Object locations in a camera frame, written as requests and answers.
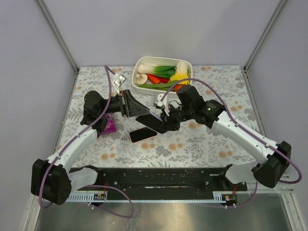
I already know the toy orange tomato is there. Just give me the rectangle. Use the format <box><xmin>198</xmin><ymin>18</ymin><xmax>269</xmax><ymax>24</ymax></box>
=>
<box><xmin>174</xmin><ymin>84</ymin><xmax>184</xmax><ymax>92</ymax></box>

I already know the toy green bean pod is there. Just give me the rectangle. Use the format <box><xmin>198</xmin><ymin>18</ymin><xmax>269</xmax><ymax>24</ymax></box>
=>
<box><xmin>139</xmin><ymin>80</ymin><xmax>177</xmax><ymax>91</ymax></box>

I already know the black phone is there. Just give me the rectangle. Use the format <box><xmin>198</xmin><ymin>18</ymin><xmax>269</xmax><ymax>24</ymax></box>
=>
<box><xmin>136</xmin><ymin>114</ymin><xmax>163</xmax><ymax>131</ymax></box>

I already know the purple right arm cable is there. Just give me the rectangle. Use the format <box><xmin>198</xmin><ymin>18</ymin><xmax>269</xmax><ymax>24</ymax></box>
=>
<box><xmin>160</xmin><ymin>78</ymin><xmax>303</xmax><ymax>208</ymax></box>

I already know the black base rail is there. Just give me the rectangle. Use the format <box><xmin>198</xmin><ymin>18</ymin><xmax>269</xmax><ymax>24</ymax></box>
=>
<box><xmin>79</xmin><ymin>167</ymin><xmax>247</xmax><ymax>202</ymax></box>

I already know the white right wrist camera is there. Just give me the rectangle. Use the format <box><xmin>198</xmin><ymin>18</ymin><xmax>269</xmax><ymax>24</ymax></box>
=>
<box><xmin>154</xmin><ymin>94</ymin><xmax>171</xmax><ymax>115</ymax></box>

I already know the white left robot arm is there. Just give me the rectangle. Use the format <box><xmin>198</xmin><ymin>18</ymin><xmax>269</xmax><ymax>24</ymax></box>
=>
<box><xmin>31</xmin><ymin>90</ymin><xmax>151</xmax><ymax>205</ymax></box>

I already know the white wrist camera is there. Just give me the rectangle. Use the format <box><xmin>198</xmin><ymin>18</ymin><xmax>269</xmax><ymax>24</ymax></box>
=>
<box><xmin>154</xmin><ymin>94</ymin><xmax>171</xmax><ymax>115</ymax></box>
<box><xmin>112</xmin><ymin>74</ymin><xmax>127</xmax><ymax>94</ymax></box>

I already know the white rectangular food container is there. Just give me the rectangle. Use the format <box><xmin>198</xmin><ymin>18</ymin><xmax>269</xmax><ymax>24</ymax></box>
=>
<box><xmin>131</xmin><ymin>56</ymin><xmax>193</xmax><ymax>96</ymax></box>

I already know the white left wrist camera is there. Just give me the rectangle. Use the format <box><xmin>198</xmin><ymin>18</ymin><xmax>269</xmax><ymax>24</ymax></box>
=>
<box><xmin>112</xmin><ymin>74</ymin><xmax>127</xmax><ymax>94</ymax></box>

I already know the toy bok choy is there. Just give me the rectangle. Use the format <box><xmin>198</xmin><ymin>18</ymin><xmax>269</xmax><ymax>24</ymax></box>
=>
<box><xmin>137</xmin><ymin>64</ymin><xmax>176</xmax><ymax>79</ymax></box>

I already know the purple snack packet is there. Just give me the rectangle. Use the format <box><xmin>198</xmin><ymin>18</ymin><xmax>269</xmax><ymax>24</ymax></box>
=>
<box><xmin>102</xmin><ymin>114</ymin><xmax>117</xmax><ymax>134</ymax></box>

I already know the toy mushroom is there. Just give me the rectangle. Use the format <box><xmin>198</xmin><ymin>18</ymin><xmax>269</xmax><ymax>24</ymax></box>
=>
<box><xmin>136</xmin><ymin>74</ymin><xmax>148</xmax><ymax>85</ymax></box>

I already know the toy red chili pepper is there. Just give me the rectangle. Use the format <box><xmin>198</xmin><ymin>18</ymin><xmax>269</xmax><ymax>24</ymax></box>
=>
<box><xmin>146</xmin><ymin>74</ymin><xmax>169</xmax><ymax>84</ymax></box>

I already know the lilac phone case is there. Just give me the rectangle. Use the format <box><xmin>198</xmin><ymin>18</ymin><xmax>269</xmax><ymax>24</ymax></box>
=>
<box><xmin>151</xmin><ymin>113</ymin><xmax>162</xmax><ymax>122</ymax></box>

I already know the toy napa cabbage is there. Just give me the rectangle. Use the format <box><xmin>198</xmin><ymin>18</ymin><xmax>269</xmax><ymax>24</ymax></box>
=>
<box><xmin>169</xmin><ymin>61</ymin><xmax>190</xmax><ymax>85</ymax></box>

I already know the phone in pink case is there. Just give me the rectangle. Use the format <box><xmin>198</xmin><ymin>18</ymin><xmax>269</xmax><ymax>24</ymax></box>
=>
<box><xmin>129</xmin><ymin>127</ymin><xmax>157</xmax><ymax>143</ymax></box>

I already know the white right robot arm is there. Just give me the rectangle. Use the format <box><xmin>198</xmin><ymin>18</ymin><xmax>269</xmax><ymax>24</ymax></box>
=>
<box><xmin>156</xmin><ymin>85</ymin><xmax>291</xmax><ymax>188</ymax></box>

